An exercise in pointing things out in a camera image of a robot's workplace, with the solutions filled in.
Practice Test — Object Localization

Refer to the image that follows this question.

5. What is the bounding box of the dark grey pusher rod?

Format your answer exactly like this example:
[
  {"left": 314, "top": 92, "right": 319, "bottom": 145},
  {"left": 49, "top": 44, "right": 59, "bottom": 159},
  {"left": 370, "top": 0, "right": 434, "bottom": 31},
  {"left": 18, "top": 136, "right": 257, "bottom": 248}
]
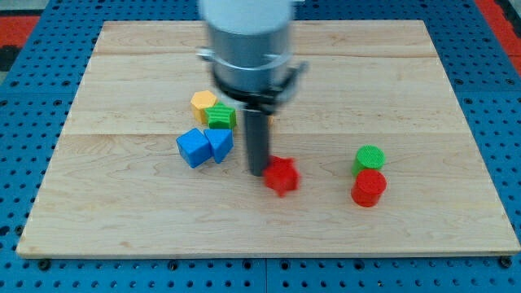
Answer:
[{"left": 243, "top": 107, "right": 269, "bottom": 177}]

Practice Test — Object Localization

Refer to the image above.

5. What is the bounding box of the red star block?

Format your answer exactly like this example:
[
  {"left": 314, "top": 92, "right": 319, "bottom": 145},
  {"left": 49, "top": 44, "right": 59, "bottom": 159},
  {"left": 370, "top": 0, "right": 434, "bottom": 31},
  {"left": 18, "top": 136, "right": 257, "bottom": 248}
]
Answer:
[{"left": 262, "top": 155, "right": 300, "bottom": 198}]

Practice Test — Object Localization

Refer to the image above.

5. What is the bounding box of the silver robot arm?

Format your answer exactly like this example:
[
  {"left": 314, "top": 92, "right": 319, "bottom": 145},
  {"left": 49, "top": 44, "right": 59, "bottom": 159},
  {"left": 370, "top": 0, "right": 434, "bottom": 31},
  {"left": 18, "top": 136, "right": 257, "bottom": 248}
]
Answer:
[{"left": 198, "top": 0, "right": 307, "bottom": 177}]

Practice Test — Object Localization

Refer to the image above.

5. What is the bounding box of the green star block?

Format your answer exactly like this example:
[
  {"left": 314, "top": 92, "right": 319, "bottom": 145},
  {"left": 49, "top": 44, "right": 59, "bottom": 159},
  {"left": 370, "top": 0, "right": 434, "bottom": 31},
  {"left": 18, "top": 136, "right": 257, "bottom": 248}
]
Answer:
[{"left": 204, "top": 103, "right": 237, "bottom": 129}]

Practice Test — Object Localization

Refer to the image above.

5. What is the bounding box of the blue triangle block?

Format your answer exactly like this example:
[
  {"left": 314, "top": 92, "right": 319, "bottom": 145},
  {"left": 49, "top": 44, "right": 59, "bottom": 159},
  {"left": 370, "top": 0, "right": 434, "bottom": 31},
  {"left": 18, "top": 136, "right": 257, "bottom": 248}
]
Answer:
[{"left": 204, "top": 129, "right": 234, "bottom": 164}]

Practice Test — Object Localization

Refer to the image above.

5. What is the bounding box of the yellow hexagon block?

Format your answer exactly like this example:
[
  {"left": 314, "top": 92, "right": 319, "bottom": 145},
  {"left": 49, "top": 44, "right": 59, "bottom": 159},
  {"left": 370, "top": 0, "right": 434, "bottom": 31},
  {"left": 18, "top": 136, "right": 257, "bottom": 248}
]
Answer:
[{"left": 190, "top": 90, "right": 218, "bottom": 124}]

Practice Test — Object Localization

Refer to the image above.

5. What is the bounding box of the blue cube block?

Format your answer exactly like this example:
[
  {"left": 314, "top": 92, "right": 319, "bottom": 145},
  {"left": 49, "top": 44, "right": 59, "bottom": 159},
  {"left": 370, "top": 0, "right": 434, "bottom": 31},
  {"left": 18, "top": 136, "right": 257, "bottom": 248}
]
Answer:
[{"left": 176, "top": 128, "right": 212, "bottom": 168}]

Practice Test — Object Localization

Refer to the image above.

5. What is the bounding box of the light wooden board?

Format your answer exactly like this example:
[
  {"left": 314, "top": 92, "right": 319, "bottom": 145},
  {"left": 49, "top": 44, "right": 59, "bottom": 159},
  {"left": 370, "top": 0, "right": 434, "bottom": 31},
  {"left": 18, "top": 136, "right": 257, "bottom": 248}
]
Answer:
[{"left": 16, "top": 20, "right": 520, "bottom": 259}]

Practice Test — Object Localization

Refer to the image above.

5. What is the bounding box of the green cylinder block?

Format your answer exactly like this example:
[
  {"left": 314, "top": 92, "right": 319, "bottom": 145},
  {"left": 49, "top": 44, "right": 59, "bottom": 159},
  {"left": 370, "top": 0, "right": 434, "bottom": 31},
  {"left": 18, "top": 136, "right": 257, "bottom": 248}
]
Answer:
[{"left": 351, "top": 145, "right": 386, "bottom": 177}]

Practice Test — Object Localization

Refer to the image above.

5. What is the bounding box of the red cylinder block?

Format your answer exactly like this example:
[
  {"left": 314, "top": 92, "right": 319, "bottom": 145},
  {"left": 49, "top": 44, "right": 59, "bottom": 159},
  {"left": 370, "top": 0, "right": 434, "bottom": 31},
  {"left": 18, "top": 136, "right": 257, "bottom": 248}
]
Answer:
[{"left": 351, "top": 169, "right": 387, "bottom": 208}]

